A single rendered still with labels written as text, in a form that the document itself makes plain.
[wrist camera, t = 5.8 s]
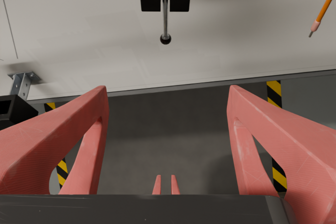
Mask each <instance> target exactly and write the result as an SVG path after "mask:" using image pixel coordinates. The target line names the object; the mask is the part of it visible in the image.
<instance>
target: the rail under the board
mask: <svg viewBox="0 0 336 224"><path fill-rule="evenodd" d="M330 75H336V69H329V70H319V71H309V72H299V73H289V74H279V75H269V76H260V77H250V78H240V79H230V80H220V81H210V82H200V83H191V84H181V85H171V86H161V87H151V88H141V89H132V90H122V91H112V92H107V97H117V96H127V95H137V94H147V93H158V92H168V91H178V90H188V89H198V88H208V87H219V86H229V85H239V84H249V83H259V82H269V81H279V80H290V79H300V78H310V77H320V76H330ZM79 96H81V95H72V96H63V97H53V98H43V99H33V100H27V101H26V102H27V103H28V104H30V105H36V104H46V103H56V102H66V101H72V100H74V99H76V98H78V97H79Z"/></svg>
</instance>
